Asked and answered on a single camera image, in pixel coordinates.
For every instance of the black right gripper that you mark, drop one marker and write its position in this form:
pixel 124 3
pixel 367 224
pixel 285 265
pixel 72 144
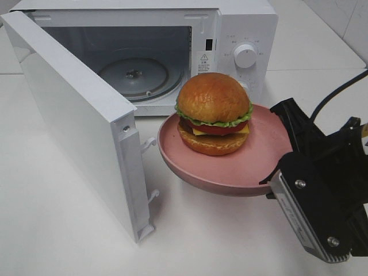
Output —
pixel 339 158

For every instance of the pink round plate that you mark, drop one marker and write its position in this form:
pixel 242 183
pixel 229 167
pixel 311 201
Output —
pixel 236 174

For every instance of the white microwave knob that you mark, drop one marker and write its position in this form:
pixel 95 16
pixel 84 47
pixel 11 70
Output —
pixel 245 55
pixel 245 87

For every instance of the burger with lettuce and tomato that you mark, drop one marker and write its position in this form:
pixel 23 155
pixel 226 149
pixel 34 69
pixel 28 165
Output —
pixel 214 111

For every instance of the white microwave door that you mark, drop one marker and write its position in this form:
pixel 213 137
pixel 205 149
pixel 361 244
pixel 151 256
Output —
pixel 92 122

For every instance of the white microwave oven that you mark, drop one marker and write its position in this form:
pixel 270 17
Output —
pixel 197 36

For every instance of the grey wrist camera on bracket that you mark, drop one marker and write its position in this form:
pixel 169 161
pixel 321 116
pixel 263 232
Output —
pixel 313 213

